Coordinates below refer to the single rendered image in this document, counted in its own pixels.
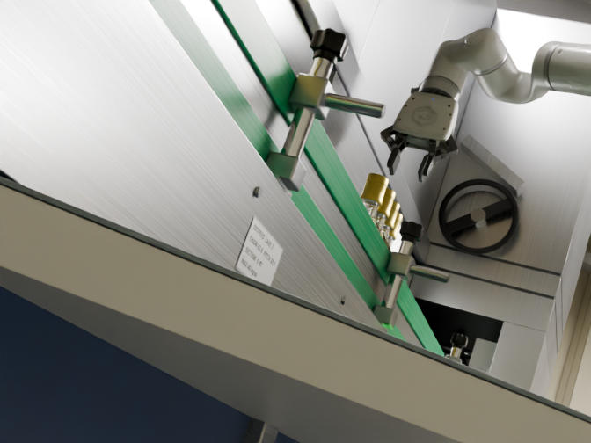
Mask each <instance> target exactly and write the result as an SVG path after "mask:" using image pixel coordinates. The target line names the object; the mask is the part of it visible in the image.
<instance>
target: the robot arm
mask: <svg viewBox="0 0 591 443"><path fill-rule="evenodd" d="M470 72H471V73H472V74H473V76H474V77H475V78H476V80H477V81H478V84H479V86H480V87H481V89H482V91H483V92H484V93H485V94H486V95H487V96H488V97H489V98H492V99H494V100H497V101H500V102H505V103H510V104H516V105H523V104H527V103H530V102H532V101H535V100H537V99H540V98H541V97H543V96H544V95H545V94H547V93H548V92H549V91H557V92H565V93H571V94H577V95H581V96H588V97H591V44H580V43H572V42H562V41H549V42H546V43H544V44H543V45H542V46H541V47H540V48H539V49H538V50H537V52H536V54H535V56H534V59H533V62H532V66H531V73H529V72H523V71H520V70H518V68H517V67H516V65H515V63H514V61H513V59H512V57H511V56H510V54H509V52H508V51H507V49H506V47H505V45H504V43H503V42H502V40H501V38H500V36H499V35H498V34H497V33H496V32H495V31H494V30H493V29H492V28H481V29H477V30H476V31H474V32H472V33H469V34H467V35H465V36H463V37H462V38H460V39H458V40H446V41H444V42H442V44H440V45H439V46H438V48H436V51H435V53H434V56H433V59H432V61H431V62H430V65H429V67H428V69H427V73H426V74H425V76H424V79H423V81H422V83H420V84H419V87H418V88H417V87H416V88H413V87H412V88H411V94H412V95H411V96H410V97H409V98H408V99H407V100H406V102H405V104H404V105H403V107H402V109H401V110H400V112H399V114H398V116H397V117H396V119H395V122H394V124H393V125H392V126H390V127H387V128H385V129H384V130H383V131H381V132H380V135H381V139H382V140H383V141H384V142H385V143H386V144H387V146H388V148H389V149H390V151H391V153H390V157H389V159H388V162H387V168H389V172H390V175H391V176H393V175H394V174H395V172H396V169H397V167H398V164H399V162H400V154H401V153H402V152H403V151H404V149H405V148H406V147H408V148H413V149H420V150H425V151H428V155H427V154H426V155H425V156H424V158H423V160H422V163H421V165H420V168H419V171H418V175H419V182H422V183H423V181H424V178H425V177H428V175H429V172H430V171H431V169H432V166H433V165H436V163H437V162H439V161H441V160H443V159H445V158H446V157H447V156H453V155H456V154H458V147H457V146H456V142H455V140H454V138H453V136H452V135H453V133H454V129H455V125H456V118H457V113H458V103H457V102H458V100H459V98H460V96H461V93H462V91H463V87H464V85H465V83H466V81H467V78H468V76H469V74H470ZM394 134H395V139H393V138H392V137H391V136H393V135H394Z"/></svg>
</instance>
